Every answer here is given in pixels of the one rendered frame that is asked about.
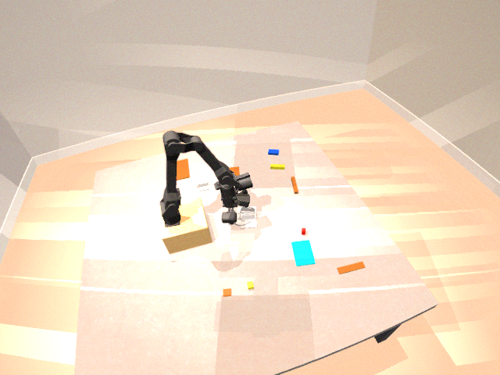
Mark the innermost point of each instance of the cyan flat plate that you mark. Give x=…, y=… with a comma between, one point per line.
x=303, y=253

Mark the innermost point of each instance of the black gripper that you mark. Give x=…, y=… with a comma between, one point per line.
x=230, y=216

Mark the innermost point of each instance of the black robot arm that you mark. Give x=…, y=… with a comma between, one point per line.
x=226, y=178

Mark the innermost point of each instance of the orange flat bar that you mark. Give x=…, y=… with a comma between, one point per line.
x=350, y=268

